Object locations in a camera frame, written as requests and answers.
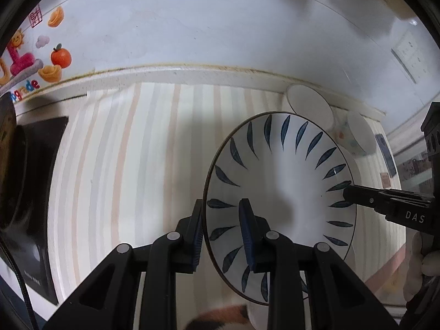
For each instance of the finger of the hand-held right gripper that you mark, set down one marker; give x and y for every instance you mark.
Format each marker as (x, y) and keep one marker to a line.
(361, 196)

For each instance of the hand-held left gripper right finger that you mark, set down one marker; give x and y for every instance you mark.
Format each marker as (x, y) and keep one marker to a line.
(245, 233)

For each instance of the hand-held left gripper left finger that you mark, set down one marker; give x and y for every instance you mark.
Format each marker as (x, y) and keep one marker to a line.
(197, 240)

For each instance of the white plate with blue leaves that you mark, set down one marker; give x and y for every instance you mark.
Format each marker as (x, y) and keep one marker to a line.
(292, 178)

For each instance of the person's right hand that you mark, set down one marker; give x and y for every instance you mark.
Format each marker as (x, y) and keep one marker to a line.
(414, 264)

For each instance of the dark blue card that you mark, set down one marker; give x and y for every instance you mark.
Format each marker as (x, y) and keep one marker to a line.
(386, 154)

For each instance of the white bowl with coloured dots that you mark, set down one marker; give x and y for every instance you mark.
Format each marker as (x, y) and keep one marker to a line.
(359, 134)

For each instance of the striped table cloth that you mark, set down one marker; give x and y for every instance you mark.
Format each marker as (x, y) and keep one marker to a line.
(130, 165)

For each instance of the white mug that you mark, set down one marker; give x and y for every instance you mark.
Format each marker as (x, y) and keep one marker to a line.
(309, 105)

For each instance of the black induction cooker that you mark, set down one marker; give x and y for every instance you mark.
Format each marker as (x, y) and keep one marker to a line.
(37, 192)

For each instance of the white wall socket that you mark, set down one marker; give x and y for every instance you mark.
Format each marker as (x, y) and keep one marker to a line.
(410, 56)

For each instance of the colourful fruit wall sticker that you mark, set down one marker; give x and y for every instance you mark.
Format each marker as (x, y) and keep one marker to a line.
(31, 62)

